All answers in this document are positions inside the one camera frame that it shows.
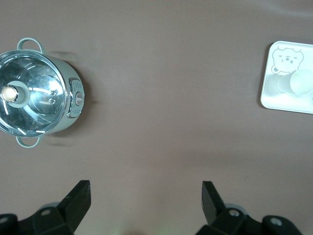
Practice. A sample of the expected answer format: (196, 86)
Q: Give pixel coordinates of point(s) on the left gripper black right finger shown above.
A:
(212, 208)

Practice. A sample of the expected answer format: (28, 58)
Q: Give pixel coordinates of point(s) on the cream bear print tray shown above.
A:
(271, 100)

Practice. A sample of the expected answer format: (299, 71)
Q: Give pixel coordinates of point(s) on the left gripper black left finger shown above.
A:
(73, 208)

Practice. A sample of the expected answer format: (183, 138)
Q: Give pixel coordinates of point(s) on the white IKEA cup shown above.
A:
(300, 83)

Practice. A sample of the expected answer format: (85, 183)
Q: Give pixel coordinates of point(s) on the sage green electric cooking pot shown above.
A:
(71, 71)

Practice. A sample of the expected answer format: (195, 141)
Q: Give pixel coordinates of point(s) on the glass pot lid with knob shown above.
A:
(41, 80)

